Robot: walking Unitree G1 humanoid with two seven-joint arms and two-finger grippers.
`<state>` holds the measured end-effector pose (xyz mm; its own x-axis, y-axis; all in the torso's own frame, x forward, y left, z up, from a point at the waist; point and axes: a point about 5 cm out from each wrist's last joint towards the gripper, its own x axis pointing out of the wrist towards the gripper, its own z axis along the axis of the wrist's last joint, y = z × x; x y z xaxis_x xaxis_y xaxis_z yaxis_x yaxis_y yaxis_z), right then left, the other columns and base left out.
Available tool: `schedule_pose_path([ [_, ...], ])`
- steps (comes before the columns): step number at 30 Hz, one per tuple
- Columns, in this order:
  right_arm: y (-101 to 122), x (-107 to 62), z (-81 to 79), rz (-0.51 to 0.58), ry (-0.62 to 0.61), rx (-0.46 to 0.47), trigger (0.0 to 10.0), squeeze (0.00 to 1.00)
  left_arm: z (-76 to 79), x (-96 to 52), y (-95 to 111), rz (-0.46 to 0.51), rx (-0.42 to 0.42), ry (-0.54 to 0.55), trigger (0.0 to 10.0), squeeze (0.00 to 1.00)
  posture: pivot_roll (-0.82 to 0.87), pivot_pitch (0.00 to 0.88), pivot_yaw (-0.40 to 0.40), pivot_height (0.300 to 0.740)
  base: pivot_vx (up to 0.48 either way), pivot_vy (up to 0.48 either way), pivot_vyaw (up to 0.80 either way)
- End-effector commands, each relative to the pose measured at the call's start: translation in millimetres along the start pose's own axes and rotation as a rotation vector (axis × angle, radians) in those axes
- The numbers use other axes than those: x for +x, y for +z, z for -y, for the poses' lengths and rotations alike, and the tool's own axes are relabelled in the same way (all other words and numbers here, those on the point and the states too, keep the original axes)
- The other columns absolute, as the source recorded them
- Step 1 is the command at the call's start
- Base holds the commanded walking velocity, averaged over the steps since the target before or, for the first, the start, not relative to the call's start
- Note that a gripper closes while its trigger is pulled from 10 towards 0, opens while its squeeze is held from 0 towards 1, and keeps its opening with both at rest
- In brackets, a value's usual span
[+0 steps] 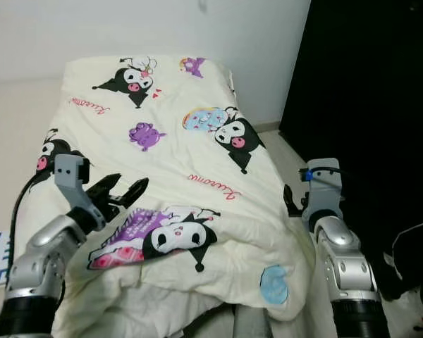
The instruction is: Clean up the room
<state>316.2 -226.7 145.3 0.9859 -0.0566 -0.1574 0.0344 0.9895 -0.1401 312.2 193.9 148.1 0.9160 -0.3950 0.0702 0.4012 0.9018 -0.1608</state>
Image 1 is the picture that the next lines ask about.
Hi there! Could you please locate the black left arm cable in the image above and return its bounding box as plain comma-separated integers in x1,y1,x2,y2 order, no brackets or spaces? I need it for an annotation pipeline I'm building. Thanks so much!
8,169,57,282

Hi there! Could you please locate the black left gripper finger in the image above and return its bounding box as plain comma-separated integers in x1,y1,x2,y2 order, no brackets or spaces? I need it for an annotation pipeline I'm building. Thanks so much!
107,177,149,211
87,173,122,204

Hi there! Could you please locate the cream cartoon print blanket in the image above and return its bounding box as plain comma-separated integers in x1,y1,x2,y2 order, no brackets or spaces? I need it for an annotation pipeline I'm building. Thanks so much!
39,55,318,338

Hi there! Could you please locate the black cabinet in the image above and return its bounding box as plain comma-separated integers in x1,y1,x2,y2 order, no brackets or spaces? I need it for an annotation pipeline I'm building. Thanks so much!
278,0,423,237

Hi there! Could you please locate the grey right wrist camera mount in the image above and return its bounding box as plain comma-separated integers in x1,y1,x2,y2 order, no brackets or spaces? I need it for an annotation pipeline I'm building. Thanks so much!
302,158,344,219

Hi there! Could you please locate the black bag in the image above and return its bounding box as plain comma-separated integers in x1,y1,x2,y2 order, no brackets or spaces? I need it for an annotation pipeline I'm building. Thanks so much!
381,215,423,303

